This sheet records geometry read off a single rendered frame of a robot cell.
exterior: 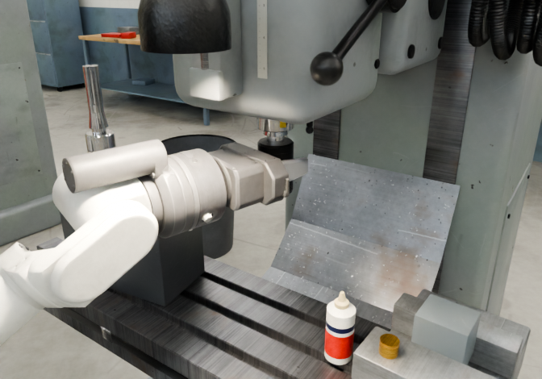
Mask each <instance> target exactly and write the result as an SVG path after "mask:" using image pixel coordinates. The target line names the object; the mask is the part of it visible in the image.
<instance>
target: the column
mask: <svg viewBox="0 0 542 379"><path fill-rule="evenodd" d="M471 2H472V0H448V1H447V8H446V15H445V21H444V33H443V37H444V46H443V47H442V48H441V50H440V54H439V55H438V57H437V58H435V59H434V60H431V61H428V62H427V63H424V64H421V65H418V66H415V67H414V68H411V69H408V70H405V71H402V72H400V73H396V74H392V75H388V74H380V73H378V74H377V83H376V86H375V89H374V90H373V92H372V93H371V94H370V95H369V96H368V97H367V98H365V99H363V100H361V101H359V102H356V103H353V104H352V105H350V106H346V107H345V108H342V109H340V110H337V111H335V112H332V113H330V114H329V115H325V116H323V117H321V118H319V119H316V120H314V121H313V128H314V131H313V132H312V133H311V134H307V133H306V123H305V124H295V125H294V129H292V130H291V131H288V135H287V136H286V137H287V138H290V139H291V140H293V141H294V159H297V158H303V157H304V158H307V157H308V154H312V155H314V154H315V155H316V156H323V157H327V158H332V159H335V160H342V161H346V162H350V163H354V164H359V165H365V166H369V167H373V168H377V169H384V170H388V171H392V172H396V173H403V174H407V175H411V176H415V177H422V178H427V179H430V180H434V181H441V182H445V183H449V184H454V185H460V186H461V187H460V191H459V194H458V197H457V203H456V206H455V210H454V213H453V217H452V222H451V225H450V228H449V232H448V238H447V241H446V244H445V248H444V253H443V256H442V260H441V263H440V267H439V270H438V273H437V276H436V280H435V283H434V285H433V288H432V292H434V293H436V294H440V295H443V296H445V297H447V298H451V299H453V300H456V301H458V302H462V303H464V304H467V305H470V306H473V307H476V308H478V309H480V310H484V311H487V312H489V313H491V314H496V315H497V316H499V315H500V310H501V306H502V300H503V295H504V292H505V288H506V283H507V277H508V273H509V269H510V265H511V258H512V254H513V250H514V246H515V239H516V236H517V231H518V228H519V220H520V217H521V213H522V209H523V202H524V198H525V194H526V190H527V184H528V179H529V177H530V172H531V167H532V161H533V156H534V152H535V149H536V142H537V138H538V134H539V130H540V123H541V119H542V67H541V66H539V65H537V64H536V63H535V61H534V59H533V55H532V52H533V51H531V52H529V53H527V54H522V53H520V52H518V51H517V47H516V45H515V50H514V52H513V54H512V56H511V57H510V58H508V59H506V60H499V59H498V58H497V57H496V56H495V55H494V53H493V50H492V46H491V42H490V39H489V40H488V41H487V42H486V43H485V44H483V45H482V46H481V47H474V46H473V45H472V44H470V43H469V39H468V24H469V14H470V13H469V12H470V8H471V5H472V4H471ZM301 181H302V176H301V177H298V178H296V179H294V180H293V191H292V193H290V196H289V197H286V228H285V233H286V229H287V227H288V226H289V223H290V220H291V218H292V214H293V212H294V206H295V203H296V200H297V196H298V191H299V187H300V185H301Z"/></svg>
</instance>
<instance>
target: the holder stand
mask: <svg viewBox="0 0 542 379"><path fill-rule="evenodd" d="M60 219H61V224H62V228H63V233H64V238H65V240H66V239H67V238H68V237H69V236H71V235H72V234H73V233H74V232H75V230H74V229H73V227H72V226H71V225H70V224H69V222H68V221H67V219H66V218H65V217H64V216H63V214H62V213H61V212H60ZM204 271H205V267H204V253H203V239H202V226H200V227H197V228H195V229H193V230H192V231H185V232H182V233H180V234H177V235H174V236H171V237H169V238H161V237H160V236H157V239H156V242H155V243H154V245H153V247H152V249H151V250H150V251H149V253H148V254H147V255H146V256H145V257H144V258H142V259H141V260H140V261H139V262H138V263H137V264H135V265H134V266H133V267H132V268H131V269H130V270H128V271H127V272H126V273H125V274H124V275H123V276H121V277H120V278H119V279H118V280H117V281H116V282H115V283H114V284H113V285H112V286H111V287H109V288H112V289H116V290H118V291H121V292H124V293H126V294H130V295H133V296H135V297H138V298H142V299H144V300H147V301H150V302H154V303H156V304H159V305H162V306H167V305H168V304H169V303H170V302H171V301H172V300H173V299H174V298H175V297H176V296H177V295H179V294H180V293H181V292H182V291H183V290H184V289H186V288H187V287H188V286H189V285H190V284H191V283H192V282H194V281H195V280H196V279H197V278H198V277H199V276H201V275H202V274H203V273H204Z"/></svg>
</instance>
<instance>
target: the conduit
mask: <svg viewBox="0 0 542 379"><path fill-rule="evenodd" d="M488 1H490V2H489V3H488ZM509 2H510V3H509V6H508V9H507V0H472V2H471V4H472V5H471V8H470V12H469V13H470V14H469V24H468V39H469V43H470V44H472V45H473V46H474V47H481V46H482V45H483V44H485V43H486V42H487V41H488V40H489V39H490V42H491V46H492V50H493V53H494V55H495V56H496V57H497V58H498V59H499V60H506V59H508V58H510V57H511V56H512V54H513V52H514V50H515V45H516V47H517V51H518V52H520V53H522V54H527V53H529V52H531V51H533V52H532V55H533V59H534V61H535V63H536V64H537V65H539V66H541V67H542V0H510V1H509ZM488 4H489V9H487V7H488V6H487V5H488ZM487 10H488V11H487ZM516 42H517V43H516ZM532 49H533V50H532Z"/></svg>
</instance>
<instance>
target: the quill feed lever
mask: <svg viewBox="0 0 542 379"><path fill-rule="evenodd" d="M406 1H407V0H366V2H367V3H368V5H369V6H368V7H367V8H366V10H365V11H364V12H363V14H362V15H361V16H360V18H359V19H358V20H357V21H356V22H355V23H354V24H353V26H352V27H351V28H350V30H349V31H348V32H347V34H346V35H345V36H344V38H343V39H342V40H341V41H340V42H339V43H338V44H337V46H336V47H335V48H334V50H333V51H332V52H321V53H320V54H318V55H317V56H316V57H315V58H314V59H313V60H312V62H311V66H310V72H311V77H312V78H313V80H314V81H315V82H316V83H318V84H320V85H324V86H329V85H334V84H335V83H336V82H337V81H338V80H339V79H340V78H341V77H342V74H343V71H344V66H343V62H342V60H343V58H344V57H345V56H346V54H347V53H348V51H349V50H350V49H351V47H352V46H353V45H354V44H355V43H356V41H357V40H358V39H359V37H360V36H361V35H362V33H363V32H364V31H365V29H366V28H367V26H368V25H370V23H371V22H372V21H373V19H374V18H375V16H376V15H377V14H378V13H397V12H398V11H400V9H401V8H402V7H403V6H404V5H405V3H406Z"/></svg>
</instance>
